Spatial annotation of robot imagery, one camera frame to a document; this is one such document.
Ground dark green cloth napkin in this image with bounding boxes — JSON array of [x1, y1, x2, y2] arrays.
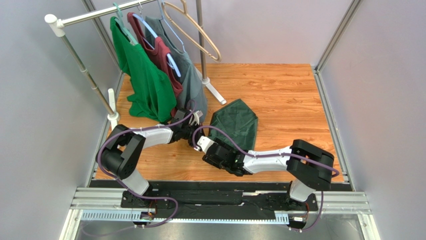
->
[[210, 98, 259, 151]]

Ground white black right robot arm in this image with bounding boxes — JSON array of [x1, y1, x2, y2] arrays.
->
[[196, 136, 339, 202]]

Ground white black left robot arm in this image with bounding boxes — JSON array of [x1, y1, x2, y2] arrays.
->
[[96, 108, 203, 197]]

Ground grey-blue hanging shirt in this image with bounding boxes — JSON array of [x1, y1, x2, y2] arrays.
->
[[145, 16, 208, 123]]

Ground green hanging t-shirt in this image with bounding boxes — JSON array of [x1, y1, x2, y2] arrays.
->
[[109, 16, 177, 122]]

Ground beige wooden hanger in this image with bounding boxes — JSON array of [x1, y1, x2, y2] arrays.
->
[[160, 0, 223, 63]]

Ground maroon hanging shirt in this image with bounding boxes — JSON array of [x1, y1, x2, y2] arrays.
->
[[127, 12, 183, 99]]

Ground teal plastic hanger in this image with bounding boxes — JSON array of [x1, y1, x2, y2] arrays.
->
[[113, 2, 138, 46]]

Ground white metal clothes rack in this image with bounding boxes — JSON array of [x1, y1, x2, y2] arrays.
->
[[44, 0, 228, 132]]

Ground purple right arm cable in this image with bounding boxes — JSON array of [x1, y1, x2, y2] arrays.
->
[[191, 125, 341, 233]]

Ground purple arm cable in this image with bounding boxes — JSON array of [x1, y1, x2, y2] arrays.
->
[[191, 125, 341, 233], [81, 99, 198, 238]]

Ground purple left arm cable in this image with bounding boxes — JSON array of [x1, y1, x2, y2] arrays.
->
[[81, 99, 198, 238]]

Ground aluminium frame rail right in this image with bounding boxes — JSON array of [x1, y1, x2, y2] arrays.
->
[[312, 0, 363, 192]]

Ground aluminium front frame rail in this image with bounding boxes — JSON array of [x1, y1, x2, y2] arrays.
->
[[60, 180, 380, 240]]

